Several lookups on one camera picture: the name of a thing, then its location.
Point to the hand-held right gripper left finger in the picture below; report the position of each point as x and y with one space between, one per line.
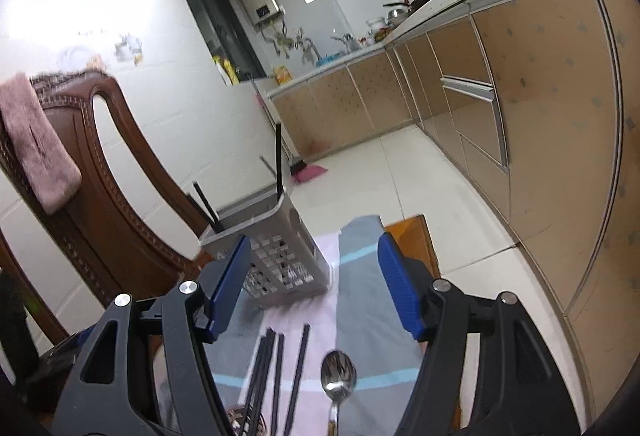
232 286

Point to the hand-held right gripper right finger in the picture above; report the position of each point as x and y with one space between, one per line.
397 286

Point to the grey plastic utensil holder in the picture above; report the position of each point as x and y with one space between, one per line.
300 246

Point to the group of black chopsticks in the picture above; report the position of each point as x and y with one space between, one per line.
299 366

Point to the metal spoon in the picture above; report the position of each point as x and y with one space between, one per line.
338 373

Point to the grey and pink printed cloth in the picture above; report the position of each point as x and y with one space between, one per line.
370 346

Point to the carved wooden chair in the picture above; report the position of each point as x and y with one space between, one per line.
115 196

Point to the pink fluffy towel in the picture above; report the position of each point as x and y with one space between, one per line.
40 145

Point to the yellow bottle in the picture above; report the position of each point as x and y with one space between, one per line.
226 71

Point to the yellow packet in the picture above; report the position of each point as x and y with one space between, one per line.
283 75

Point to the beige kitchen counter cabinets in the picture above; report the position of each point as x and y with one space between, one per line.
550 115

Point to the blue basin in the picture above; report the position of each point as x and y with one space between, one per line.
331 61

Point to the metal heater pipes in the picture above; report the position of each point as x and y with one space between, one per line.
277 40

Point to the metal sink faucet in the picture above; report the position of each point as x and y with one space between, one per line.
345 40

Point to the dark glass door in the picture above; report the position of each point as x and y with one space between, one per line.
220 30

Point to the white bowls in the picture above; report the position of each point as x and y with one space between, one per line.
376 25

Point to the metal bowl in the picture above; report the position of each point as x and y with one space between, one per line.
396 16

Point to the black wok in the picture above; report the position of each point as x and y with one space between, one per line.
415 3

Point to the metal wall tap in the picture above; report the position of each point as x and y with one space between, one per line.
307 45

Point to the white wall water heater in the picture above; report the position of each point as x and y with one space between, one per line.
257 0

